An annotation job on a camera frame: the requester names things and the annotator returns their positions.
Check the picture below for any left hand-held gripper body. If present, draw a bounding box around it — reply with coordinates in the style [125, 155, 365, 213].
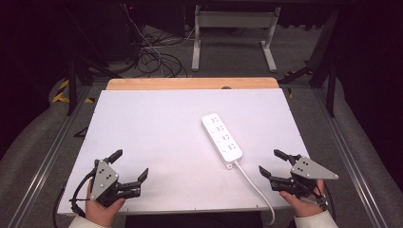
[89, 159, 142, 208]

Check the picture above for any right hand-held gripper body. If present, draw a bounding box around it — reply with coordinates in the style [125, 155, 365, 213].
[268, 154, 339, 203]

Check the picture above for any white power strip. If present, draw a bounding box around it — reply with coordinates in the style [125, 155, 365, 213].
[201, 112, 243, 170]

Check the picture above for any person's right hand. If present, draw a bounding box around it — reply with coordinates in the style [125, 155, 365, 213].
[278, 179, 327, 219]

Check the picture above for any person's left hand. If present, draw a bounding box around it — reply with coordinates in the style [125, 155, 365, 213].
[85, 180, 126, 228]

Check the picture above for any yellow black hazard tape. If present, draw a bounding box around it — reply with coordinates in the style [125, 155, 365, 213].
[51, 79, 95, 105]

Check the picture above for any black metal stand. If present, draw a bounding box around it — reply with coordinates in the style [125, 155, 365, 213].
[61, 6, 125, 117]
[278, 8, 341, 118]

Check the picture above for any wooden board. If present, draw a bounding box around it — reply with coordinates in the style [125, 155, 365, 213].
[106, 77, 280, 91]

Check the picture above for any white power strip cable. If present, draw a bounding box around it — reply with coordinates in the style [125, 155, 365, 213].
[233, 160, 277, 226]

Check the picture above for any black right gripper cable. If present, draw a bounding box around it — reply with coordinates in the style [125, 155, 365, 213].
[312, 181, 336, 221]

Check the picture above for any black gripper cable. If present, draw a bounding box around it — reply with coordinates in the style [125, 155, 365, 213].
[51, 170, 96, 228]
[312, 181, 336, 221]

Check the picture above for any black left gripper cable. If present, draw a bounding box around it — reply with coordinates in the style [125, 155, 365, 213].
[51, 170, 96, 228]

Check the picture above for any tangle of black floor cables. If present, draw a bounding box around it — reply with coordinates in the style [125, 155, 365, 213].
[122, 3, 248, 79]

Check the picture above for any white metal table frame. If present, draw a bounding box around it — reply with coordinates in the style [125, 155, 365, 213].
[191, 4, 282, 73]

